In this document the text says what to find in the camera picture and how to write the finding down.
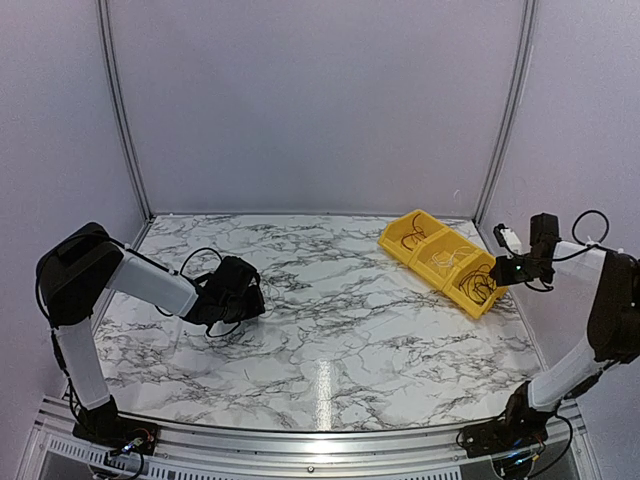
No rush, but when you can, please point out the right aluminium frame post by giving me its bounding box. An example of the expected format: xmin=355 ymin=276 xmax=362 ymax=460
xmin=472 ymin=0 xmax=539 ymax=226

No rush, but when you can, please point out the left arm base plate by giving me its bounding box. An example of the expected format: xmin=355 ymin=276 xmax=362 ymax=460
xmin=72 ymin=411 xmax=159 ymax=455

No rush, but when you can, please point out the left aluminium frame post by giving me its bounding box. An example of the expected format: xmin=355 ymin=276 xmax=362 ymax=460
xmin=95 ymin=0 xmax=154 ymax=222

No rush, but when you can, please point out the black cable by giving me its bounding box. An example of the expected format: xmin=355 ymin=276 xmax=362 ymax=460
xmin=459 ymin=262 xmax=499 ymax=301
xmin=452 ymin=272 xmax=494 ymax=306

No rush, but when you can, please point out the long red cable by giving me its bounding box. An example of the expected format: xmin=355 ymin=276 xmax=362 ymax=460
xmin=398 ymin=214 xmax=431 ymax=251

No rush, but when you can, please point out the yellow bin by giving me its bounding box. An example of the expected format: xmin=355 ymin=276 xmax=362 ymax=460
xmin=409 ymin=229 xmax=482 ymax=291
xmin=378 ymin=210 xmax=447 ymax=265
xmin=442 ymin=250 xmax=507 ymax=319

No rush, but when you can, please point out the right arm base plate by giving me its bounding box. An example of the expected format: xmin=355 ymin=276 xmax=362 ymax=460
xmin=456 ymin=421 xmax=548 ymax=458

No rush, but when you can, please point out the aluminium front rail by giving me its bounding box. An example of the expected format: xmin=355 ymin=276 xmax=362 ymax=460
xmin=19 ymin=394 xmax=601 ymax=480

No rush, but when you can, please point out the aluminium frame post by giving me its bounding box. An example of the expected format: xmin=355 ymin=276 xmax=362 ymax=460
xmin=472 ymin=0 xmax=539 ymax=226
xmin=95 ymin=0 xmax=154 ymax=222

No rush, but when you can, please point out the yellow bin right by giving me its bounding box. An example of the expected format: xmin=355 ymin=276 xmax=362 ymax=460
xmin=442 ymin=250 xmax=507 ymax=319

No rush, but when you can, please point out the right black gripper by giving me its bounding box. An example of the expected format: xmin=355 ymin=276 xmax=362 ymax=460
xmin=489 ymin=253 xmax=553 ymax=287

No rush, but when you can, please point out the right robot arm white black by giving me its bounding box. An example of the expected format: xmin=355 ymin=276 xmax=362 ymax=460
xmin=490 ymin=213 xmax=639 ymax=448

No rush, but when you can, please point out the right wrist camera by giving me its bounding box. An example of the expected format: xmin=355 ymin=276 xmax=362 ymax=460
xmin=493 ymin=223 xmax=523 ymax=257

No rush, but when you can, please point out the yellow bin left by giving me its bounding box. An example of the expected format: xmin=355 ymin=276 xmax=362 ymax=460
xmin=378 ymin=210 xmax=447 ymax=265

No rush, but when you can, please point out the yellow bin middle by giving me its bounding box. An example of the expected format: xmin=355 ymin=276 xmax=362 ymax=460
xmin=409 ymin=229 xmax=482 ymax=291

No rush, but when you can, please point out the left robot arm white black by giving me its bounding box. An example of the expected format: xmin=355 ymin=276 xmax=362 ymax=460
xmin=35 ymin=222 xmax=265 ymax=445

